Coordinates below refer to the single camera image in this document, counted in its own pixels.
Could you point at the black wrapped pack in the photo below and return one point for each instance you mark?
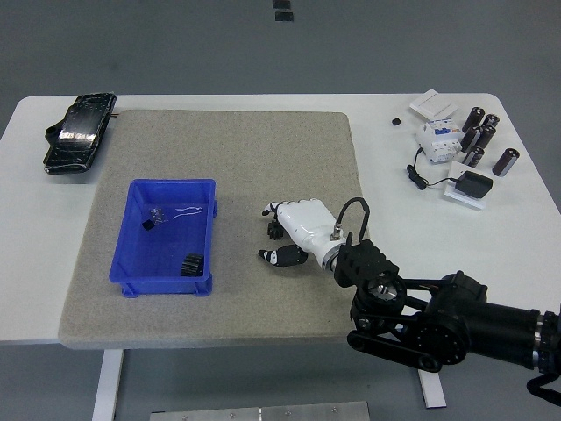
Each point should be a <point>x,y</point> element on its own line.
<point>76,133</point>

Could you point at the blue plastic box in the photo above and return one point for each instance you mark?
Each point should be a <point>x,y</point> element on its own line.
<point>162,250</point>

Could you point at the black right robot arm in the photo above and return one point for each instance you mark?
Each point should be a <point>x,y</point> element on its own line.
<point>438,316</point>

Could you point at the small black gear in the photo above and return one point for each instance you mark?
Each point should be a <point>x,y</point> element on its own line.
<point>274,230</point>

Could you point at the white table leg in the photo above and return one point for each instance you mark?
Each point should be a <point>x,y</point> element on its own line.
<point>431,390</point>
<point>107,386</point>

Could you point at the white switch panel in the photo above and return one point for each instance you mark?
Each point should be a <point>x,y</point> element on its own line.
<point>431,105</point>

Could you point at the white circuit breaker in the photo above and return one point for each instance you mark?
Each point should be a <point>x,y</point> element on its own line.
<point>436,142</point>

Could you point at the grey-brown table mat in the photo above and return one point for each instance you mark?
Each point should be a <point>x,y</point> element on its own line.
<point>263,153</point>

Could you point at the small black cube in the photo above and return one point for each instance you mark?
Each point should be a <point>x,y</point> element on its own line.
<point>396,121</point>
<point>147,225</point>

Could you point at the black power adapter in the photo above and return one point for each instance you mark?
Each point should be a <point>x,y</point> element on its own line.
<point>474,185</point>

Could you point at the dark brown cylindrical capacitor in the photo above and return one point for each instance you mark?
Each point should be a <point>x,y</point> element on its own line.
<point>474,118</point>
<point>505,162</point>
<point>485,137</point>
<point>474,157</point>
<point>492,120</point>
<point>470,137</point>

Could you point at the large black gear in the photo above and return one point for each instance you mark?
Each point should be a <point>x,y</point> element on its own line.
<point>191,265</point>

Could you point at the small clear plastic bag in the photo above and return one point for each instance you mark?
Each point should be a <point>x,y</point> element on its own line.
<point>158,215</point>

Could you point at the white flat plate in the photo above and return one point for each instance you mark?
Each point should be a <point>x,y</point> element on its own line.
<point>475,202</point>

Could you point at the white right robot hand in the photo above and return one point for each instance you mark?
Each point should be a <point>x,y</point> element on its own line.
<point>307,219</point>

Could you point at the silver metal plate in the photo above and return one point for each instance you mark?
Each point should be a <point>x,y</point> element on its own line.
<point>263,413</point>

